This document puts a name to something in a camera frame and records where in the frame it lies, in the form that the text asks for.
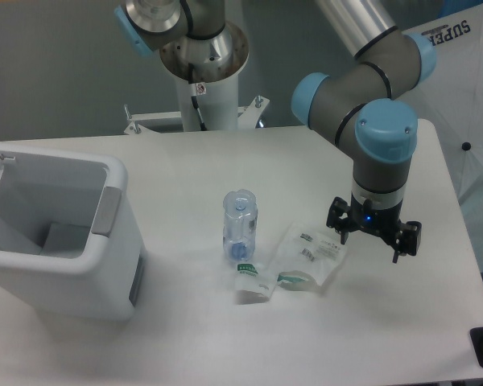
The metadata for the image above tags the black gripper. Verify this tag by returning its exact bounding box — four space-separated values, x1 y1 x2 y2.
326 195 422 264

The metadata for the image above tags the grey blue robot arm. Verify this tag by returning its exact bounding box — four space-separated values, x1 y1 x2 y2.
114 1 436 257

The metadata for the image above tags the white trash can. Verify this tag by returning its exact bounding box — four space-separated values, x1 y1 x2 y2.
0 143 144 320

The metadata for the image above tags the clear plastic bag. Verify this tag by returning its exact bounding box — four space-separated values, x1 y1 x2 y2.
268 223 347 292

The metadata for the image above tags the white green wrapper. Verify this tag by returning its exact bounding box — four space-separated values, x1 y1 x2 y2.
234 262 278 305

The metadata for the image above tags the clear plastic bottle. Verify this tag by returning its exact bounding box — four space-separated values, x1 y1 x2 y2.
223 189 258 262

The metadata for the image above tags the white umbrella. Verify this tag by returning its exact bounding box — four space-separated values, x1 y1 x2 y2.
402 3 483 270

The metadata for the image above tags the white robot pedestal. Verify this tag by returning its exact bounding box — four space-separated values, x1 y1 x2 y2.
124 22 270 134

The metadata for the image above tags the black cable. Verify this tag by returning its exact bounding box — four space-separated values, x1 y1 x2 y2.
188 64 208 132

